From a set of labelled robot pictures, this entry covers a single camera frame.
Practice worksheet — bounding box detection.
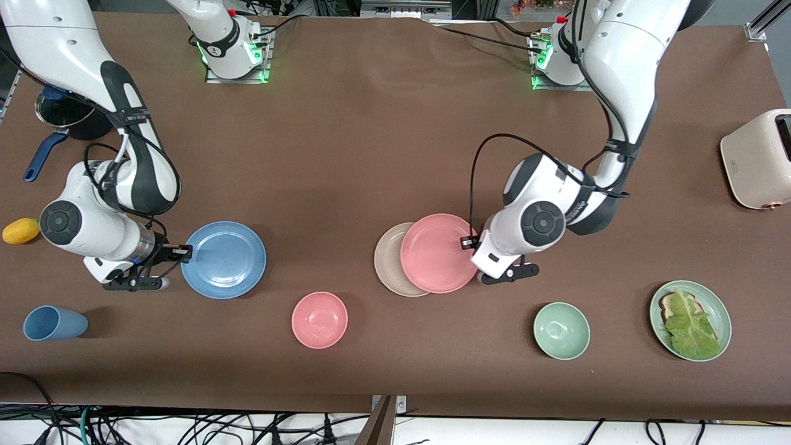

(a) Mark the pink plate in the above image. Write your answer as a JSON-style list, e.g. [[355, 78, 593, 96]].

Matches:
[[400, 213, 480, 294]]

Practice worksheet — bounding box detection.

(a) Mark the blue plate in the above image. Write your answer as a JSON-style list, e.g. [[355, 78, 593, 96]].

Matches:
[[181, 221, 267, 300]]

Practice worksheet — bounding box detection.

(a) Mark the blue cup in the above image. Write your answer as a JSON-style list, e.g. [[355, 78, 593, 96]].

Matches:
[[23, 305, 89, 342]]

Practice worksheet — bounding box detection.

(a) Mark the beige plate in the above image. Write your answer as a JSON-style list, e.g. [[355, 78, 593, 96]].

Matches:
[[374, 222, 433, 297]]

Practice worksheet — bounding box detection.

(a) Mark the yellow lemon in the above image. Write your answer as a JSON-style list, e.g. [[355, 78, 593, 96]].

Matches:
[[2, 218, 42, 245]]

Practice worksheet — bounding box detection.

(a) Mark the small green bowl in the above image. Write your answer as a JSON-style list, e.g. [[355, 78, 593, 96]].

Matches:
[[533, 302, 591, 360]]

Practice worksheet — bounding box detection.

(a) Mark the brown table cover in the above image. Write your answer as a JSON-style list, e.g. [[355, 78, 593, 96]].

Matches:
[[0, 11, 791, 421]]

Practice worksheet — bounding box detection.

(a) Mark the small pink bowl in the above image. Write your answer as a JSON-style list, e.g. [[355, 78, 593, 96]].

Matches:
[[292, 292, 349, 349]]

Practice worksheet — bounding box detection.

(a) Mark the glass lid with blue knob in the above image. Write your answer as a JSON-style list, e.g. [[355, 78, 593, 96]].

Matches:
[[35, 87, 93, 129]]

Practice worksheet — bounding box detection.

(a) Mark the toasted bread slice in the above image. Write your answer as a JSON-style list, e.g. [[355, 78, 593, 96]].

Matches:
[[659, 292, 699, 323]]

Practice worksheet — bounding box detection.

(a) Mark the dark angled bar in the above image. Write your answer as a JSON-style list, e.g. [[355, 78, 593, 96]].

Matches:
[[355, 396, 396, 445]]

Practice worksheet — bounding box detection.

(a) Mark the green lettuce leaf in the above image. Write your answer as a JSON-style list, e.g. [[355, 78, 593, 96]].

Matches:
[[664, 289, 721, 359]]

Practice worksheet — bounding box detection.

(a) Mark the green plate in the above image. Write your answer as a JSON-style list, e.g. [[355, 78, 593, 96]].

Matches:
[[649, 280, 732, 362]]

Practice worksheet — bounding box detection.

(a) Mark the orange flower decoration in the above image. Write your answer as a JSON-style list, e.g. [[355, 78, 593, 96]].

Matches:
[[512, 0, 557, 17]]

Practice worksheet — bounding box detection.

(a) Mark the grey metal box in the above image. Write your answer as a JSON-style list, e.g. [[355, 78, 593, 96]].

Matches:
[[360, 0, 453, 19]]

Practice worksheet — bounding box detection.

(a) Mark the beige toaster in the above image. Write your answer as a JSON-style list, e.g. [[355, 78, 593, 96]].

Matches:
[[720, 108, 791, 211]]

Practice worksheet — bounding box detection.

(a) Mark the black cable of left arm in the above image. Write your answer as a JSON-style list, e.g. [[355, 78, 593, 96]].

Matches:
[[468, 133, 631, 243]]

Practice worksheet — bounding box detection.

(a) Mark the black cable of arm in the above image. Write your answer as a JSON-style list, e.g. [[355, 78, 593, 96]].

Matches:
[[468, 133, 631, 243], [12, 56, 181, 248]]

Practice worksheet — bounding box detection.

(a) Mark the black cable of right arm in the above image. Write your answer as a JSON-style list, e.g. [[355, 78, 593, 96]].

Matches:
[[12, 56, 181, 248]]

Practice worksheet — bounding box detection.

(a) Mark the black pot with blue handle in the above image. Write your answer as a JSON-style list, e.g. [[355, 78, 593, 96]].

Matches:
[[23, 87, 116, 183]]

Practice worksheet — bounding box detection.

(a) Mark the thick black floor cable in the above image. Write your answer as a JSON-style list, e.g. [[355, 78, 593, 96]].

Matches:
[[0, 371, 61, 445]]

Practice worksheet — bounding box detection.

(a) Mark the metal base plate of left arm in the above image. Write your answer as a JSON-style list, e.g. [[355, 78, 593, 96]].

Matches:
[[530, 34, 597, 92]]

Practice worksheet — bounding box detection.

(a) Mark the metal base plate of right arm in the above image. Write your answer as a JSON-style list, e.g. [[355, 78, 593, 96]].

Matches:
[[204, 25, 274, 85]]

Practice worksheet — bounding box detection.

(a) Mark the aluminium frame profile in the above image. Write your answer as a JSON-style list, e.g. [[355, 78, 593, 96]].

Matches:
[[0, 68, 23, 121], [745, 0, 791, 43]]

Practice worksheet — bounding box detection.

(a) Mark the black cable on table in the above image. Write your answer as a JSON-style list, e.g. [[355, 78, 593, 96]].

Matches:
[[250, 12, 307, 47], [491, 17, 548, 39], [433, 25, 544, 53]]

